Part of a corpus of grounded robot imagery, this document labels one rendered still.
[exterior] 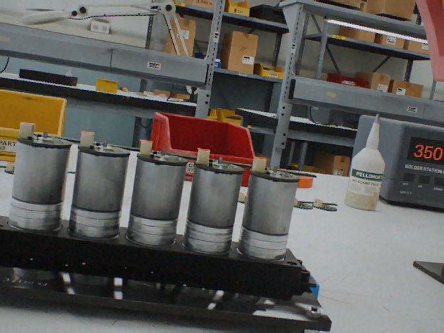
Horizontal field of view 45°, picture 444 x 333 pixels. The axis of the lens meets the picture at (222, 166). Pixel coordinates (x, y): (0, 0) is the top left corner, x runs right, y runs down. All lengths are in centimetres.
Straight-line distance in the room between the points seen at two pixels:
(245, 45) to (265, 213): 422
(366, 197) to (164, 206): 35
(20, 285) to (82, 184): 6
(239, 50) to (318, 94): 174
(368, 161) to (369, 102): 240
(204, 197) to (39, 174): 8
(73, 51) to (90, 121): 219
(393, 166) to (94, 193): 43
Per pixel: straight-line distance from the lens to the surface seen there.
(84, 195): 25
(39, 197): 26
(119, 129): 469
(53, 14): 286
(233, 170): 25
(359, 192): 57
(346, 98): 289
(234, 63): 443
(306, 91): 278
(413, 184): 64
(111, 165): 25
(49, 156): 25
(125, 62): 253
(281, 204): 26
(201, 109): 263
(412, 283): 36
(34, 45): 253
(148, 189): 25
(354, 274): 35
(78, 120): 467
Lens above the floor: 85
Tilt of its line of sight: 8 degrees down
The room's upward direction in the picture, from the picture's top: 9 degrees clockwise
